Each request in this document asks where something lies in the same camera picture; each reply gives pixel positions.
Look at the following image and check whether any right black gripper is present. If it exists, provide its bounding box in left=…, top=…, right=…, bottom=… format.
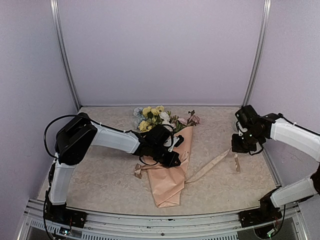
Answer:
left=231, top=128, right=264, bottom=153

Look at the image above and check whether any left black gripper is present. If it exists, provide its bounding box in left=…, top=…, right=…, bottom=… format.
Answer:
left=150, top=143, right=181, bottom=168

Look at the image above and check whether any tan satin ribbon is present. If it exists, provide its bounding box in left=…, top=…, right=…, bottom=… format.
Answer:
left=134, top=148, right=231, bottom=184

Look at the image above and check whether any beige wrapping paper sheet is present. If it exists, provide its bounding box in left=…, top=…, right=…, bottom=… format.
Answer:
left=143, top=126, right=194, bottom=208

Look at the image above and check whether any yellow rose fake flower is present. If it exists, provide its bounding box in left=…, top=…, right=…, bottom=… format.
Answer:
left=138, top=105, right=165, bottom=133

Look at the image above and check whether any mauve bud fake flower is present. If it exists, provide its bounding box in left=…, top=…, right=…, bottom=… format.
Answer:
left=169, top=115, right=188, bottom=133

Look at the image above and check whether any white rose fake flower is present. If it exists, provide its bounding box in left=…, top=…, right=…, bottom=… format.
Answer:
left=159, top=111, right=173, bottom=127

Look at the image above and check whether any blue hydrangea fake flower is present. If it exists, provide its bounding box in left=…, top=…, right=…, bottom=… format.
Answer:
left=133, top=107, right=146, bottom=129

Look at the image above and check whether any pink fake flower stem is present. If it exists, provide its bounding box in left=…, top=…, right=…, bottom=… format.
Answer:
left=186, top=110, right=200, bottom=127

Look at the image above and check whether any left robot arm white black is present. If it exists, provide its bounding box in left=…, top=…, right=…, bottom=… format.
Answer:
left=46, top=112, right=184, bottom=223

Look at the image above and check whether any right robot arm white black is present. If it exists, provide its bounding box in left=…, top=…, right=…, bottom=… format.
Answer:
left=231, top=112, right=320, bottom=222

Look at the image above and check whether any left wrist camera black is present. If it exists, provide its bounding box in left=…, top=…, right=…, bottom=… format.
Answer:
left=144, top=124, right=185, bottom=152

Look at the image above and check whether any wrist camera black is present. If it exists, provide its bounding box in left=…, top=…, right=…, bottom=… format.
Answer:
left=144, top=124, right=185, bottom=152
left=235, top=104, right=260, bottom=133

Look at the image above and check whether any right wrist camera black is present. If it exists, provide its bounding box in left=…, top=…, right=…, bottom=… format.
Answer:
left=235, top=104, right=260, bottom=133

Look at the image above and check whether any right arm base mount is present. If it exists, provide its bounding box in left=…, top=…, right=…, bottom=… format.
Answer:
left=238, top=207, right=283, bottom=228

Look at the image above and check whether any front aluminium rail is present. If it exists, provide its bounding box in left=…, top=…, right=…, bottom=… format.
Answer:
left=15, top=199, right=311, bottom=240

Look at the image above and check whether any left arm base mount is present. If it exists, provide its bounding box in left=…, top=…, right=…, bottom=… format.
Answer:
left=44, top=208, right=87, bottom=229

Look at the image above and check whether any right aluminium frame post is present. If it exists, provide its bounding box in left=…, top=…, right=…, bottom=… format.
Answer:
left=242, top=0, right=272, bottom=107

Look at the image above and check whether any aluminium frame post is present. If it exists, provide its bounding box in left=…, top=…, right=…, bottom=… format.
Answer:
left=242, top=0, right=272, bottom=107
left=49, top=0, right=82, bottom=111

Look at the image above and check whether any left aluminium frame post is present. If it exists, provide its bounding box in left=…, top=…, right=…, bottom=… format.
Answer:
left=49, top=0, right=82, bottom=111

